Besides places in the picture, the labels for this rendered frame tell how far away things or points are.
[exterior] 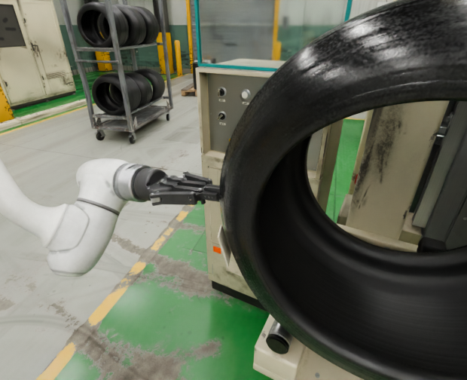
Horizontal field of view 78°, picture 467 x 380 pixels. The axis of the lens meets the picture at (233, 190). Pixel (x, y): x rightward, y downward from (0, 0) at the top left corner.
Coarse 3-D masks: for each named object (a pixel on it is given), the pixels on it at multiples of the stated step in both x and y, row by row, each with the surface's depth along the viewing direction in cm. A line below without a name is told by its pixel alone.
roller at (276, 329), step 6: (276, 324) 55; (270, 330) 54; (276, 330) 54; (282, 330) 53; (270, 336) 53; (276, 336) 52; (282, 336) 53; (288, 336) 53; (270, 342) 53; (276, 342) 52; (282, 342) 52; (288, 342) 53; (270, 348) 54; (276, 348) 53; (282, 348) 52; (288, 348) 53
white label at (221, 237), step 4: (220, 228) 48; (220, 232) 47; (220, 236) 47; (224, 236) 50; (220, 240) 46; (224, 240) 49; (220, 244) 46; (224, 244) 49; (224, 248) 48; (228, 248) 50; (224, 252) 48; (228, 252) 50; (224, 256) 47; (228, 256) 49; (228, 260) 49; (228, 264) 48
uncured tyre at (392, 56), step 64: (448, 0) 24; (320, 64) 29; (384, 64) 26; (448, 64) 24; (256, 128) 35; (320, 128) 30; (256, 192) 38; (256, 256) 44; (320, 256) 68; (384, 256) 63; (448, 256) 57; (320, 320) 56; (384, 320) 57; (448, 320) 53
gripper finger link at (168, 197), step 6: (156, 192) 59; (162, 192) 58; (168, 192) 58; (174, 192) 58; (180, 192) 57; (186, 192) 57; (192, 192) 56; (162, 198) 58; (168, 198) 58; (174, 198) 57; (180, 198) 57; (186, 198) 57; (156, 204) 59; (180, 204) 58; (186, 204) 57; (192, 204) 57
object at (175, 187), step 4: (160, 180) 62; (164, 180) 62; (160, 184) 61; (164, 184) 61; (168, 184) 60; (172, 184) 60; (176, 184) 61; (172, 188) 60; (176, 188) 60; (180, 188) 59; (184, 188) 59; (188, 188) 58; (192, 188) 58; (196, 188) 58; (200, 188) 57; (200, 192) 57; (200, 200) 58; (204, 200) 58
